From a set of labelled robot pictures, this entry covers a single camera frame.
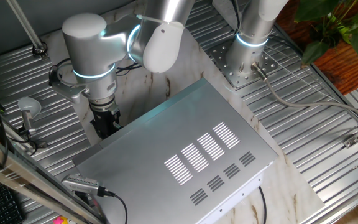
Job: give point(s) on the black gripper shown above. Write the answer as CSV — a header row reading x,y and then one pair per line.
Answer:
x,y
104,121

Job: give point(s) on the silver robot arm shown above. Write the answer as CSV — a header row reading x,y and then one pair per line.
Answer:
x,y
89,46

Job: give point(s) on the silver microwave housing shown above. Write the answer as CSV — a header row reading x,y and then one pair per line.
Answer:
x,y
154,155

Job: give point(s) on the marble pattern table mat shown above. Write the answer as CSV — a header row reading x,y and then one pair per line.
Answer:
x,y
148,90

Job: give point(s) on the pink plastic toy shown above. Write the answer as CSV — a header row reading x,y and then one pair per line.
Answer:
x,y
57,220

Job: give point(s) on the silver pole with black base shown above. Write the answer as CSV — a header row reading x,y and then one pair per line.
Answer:
x,y
27,28

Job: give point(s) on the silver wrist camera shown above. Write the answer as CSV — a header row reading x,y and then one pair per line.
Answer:
x,y
70,90

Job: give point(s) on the silver finned camera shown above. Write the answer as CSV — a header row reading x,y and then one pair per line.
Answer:
x,y
79,184

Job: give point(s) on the aluminium frame beam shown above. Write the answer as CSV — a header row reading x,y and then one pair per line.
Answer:
x,y
17,174

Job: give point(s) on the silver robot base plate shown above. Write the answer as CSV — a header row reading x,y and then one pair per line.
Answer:
x,y
221,62

